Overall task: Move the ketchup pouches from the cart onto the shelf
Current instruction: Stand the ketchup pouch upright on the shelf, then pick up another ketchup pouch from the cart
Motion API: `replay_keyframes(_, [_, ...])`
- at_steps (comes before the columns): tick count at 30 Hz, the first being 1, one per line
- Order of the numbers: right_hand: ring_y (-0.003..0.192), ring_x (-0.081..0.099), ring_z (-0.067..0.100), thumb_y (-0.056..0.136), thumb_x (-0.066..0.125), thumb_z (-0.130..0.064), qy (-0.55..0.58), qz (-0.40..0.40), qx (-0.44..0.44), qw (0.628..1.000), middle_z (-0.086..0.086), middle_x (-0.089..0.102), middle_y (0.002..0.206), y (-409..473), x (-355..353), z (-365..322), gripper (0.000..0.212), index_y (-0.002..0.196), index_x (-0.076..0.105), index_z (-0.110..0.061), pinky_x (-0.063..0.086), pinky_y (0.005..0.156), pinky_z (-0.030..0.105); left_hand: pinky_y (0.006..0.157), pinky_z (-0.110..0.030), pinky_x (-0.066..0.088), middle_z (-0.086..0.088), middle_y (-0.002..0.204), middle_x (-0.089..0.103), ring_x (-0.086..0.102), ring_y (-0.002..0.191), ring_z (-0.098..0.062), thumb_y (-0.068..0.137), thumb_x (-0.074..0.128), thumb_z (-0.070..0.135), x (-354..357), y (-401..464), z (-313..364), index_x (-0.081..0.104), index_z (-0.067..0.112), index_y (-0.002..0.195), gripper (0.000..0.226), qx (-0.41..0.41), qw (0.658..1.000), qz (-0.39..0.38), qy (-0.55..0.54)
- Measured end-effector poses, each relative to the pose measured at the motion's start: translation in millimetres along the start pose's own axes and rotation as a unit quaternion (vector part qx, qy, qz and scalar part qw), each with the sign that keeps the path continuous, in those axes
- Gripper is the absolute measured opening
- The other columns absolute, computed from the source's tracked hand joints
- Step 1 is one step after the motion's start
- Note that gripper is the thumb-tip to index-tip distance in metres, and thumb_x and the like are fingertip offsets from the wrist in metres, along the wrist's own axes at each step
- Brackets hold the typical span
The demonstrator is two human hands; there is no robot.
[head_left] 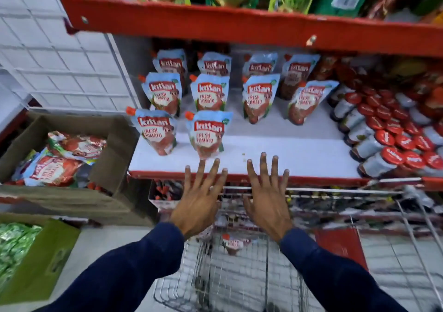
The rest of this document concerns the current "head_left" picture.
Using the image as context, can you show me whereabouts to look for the white wire grid panel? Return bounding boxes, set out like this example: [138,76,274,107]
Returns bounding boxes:
[0,0,140,114]

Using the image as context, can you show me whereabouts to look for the green cardboard box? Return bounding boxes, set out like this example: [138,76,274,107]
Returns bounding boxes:
[0,213,81,306]

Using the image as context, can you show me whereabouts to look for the rows of red-capped sauce bottles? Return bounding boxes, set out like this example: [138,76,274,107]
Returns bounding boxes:
[327,83,443,179]

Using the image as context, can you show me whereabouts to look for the heap of green wrapped packets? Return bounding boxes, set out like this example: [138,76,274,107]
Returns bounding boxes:
[0,222,43,290]

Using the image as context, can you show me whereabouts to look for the brown cardboard box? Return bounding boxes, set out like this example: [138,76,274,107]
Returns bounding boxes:
[0,111,157,226]

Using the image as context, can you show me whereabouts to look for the red metal shelf board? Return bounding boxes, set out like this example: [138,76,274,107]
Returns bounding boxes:
[60,0,443,58]

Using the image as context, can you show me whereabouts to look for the metal wire shopping cart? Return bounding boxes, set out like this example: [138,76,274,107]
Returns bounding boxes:
[152,183,443,312]

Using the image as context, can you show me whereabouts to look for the blue tomato ketchup pouch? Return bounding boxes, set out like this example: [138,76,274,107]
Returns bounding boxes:
[221,233,252,256]
[47,131,107,166]
[24,149,84,187]

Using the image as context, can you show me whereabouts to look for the rows of standing ketchup pouches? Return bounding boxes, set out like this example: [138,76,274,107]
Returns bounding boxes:
[126,48,340,160]

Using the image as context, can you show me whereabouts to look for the red cart seat flap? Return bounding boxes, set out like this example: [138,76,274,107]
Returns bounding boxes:
[313,228,369,271]

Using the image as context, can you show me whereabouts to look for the person's right hand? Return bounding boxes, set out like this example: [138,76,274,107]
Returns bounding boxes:
[242,152,294,244]

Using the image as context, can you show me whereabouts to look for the pile of red sauce packets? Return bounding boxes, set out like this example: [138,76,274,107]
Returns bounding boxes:
[311,54,443,119]

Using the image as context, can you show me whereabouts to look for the person's left hand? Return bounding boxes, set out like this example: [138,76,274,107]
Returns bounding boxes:
[170,158,229,240]

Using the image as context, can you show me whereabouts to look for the white shelf board red edge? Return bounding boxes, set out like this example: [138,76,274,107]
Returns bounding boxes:
[128,89,443,188]

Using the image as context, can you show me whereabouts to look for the person's right forearm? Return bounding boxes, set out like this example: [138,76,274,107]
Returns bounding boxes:
[278,227,410,312]

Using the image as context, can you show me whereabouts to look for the person's left forearm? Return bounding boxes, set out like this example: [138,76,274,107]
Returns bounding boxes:
[33,223,186,312]

